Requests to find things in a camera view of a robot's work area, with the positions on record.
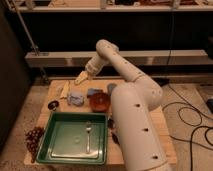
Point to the light blue cup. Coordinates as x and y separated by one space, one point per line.
110 88

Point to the green plastic tray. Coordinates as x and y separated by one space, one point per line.
65 139

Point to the bunch of dark grapes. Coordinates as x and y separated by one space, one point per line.
32 138

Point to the blue sponge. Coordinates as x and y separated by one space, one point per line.
92 91

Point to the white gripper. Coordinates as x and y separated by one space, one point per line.
93 67

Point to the silver fork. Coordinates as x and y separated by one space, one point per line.
88 130

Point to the cream banana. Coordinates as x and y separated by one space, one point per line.
65 90

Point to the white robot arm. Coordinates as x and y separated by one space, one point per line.
131 103

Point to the small dark tin can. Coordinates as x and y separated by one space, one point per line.
53 105

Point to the metal shelf rack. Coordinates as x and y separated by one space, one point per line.
119 39

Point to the black handled utensil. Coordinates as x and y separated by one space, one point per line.
111 126

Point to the red-brown bowl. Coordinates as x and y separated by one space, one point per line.
99 102

